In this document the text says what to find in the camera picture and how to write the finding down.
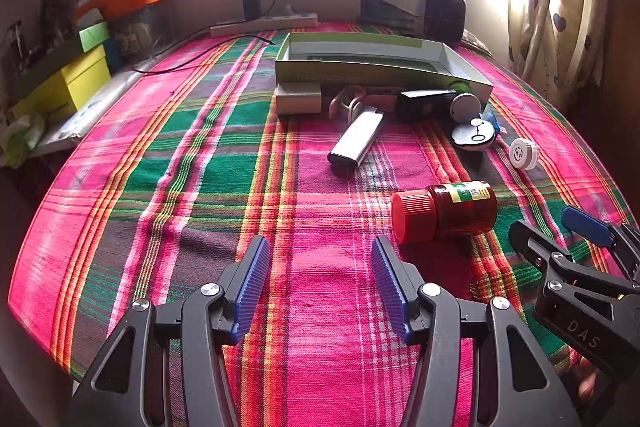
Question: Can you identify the yellow box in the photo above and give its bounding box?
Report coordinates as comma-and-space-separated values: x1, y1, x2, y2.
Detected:
12, 44, 112, 120

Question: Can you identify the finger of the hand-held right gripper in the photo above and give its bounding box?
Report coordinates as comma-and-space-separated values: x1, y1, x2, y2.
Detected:
561, 206, 640, 278
509, 221, 636, 295

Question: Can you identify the pink plastic clip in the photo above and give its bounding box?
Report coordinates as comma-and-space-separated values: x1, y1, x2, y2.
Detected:
327, 84, 398, 120

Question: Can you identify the black rectangular device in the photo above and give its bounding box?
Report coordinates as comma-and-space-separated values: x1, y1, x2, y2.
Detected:
397, 88, 458, 124

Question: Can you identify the person's right hand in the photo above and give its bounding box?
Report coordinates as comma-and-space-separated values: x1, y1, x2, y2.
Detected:
575, 354, 601, 403

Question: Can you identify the black portable heater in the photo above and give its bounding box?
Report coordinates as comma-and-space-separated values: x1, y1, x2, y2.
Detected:
419, 0, 467, 45

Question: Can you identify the pink green plaid blanket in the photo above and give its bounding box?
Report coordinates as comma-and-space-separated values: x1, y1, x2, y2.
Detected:
7, 22, 636, 427

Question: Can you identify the printed pillow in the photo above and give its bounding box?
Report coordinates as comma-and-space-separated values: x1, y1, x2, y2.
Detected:
460, 29, 493, 55

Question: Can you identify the silver rectangular device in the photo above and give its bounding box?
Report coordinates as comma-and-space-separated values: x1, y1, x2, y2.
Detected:
327, 104, 386, 168

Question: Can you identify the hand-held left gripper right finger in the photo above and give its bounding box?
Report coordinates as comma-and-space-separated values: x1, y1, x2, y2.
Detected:
371, 235, 581, 427

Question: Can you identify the white power bank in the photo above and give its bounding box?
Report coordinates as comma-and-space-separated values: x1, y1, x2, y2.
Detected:
275, 82, 323, 116

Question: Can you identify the green white plastic bag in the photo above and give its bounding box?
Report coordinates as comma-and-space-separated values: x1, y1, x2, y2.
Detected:
2, 112, 48, 168

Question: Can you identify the green white cardboard box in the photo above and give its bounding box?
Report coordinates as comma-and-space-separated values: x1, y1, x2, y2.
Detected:
274, 32, 495, 105

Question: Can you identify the clear glass tank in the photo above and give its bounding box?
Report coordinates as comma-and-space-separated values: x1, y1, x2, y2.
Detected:
107, 2, 176, 62

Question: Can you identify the thin black cable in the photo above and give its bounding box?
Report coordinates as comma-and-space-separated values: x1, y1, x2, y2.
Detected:
132, 36, 275, 75

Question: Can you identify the white flat package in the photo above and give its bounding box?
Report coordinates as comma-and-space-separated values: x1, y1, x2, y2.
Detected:
42, 69, 146, 155

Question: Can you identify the red capped bottle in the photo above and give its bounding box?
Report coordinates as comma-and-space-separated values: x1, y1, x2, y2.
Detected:
391, 180, 498, 245

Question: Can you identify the green white roller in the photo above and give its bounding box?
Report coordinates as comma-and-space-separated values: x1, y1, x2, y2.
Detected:
447, 79, 483, 122

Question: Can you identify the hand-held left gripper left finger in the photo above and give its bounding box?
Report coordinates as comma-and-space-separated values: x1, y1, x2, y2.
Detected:
70, 234, 273, 427

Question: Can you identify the white power strip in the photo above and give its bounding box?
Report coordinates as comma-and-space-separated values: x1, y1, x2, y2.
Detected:
210, 11, 319, 38

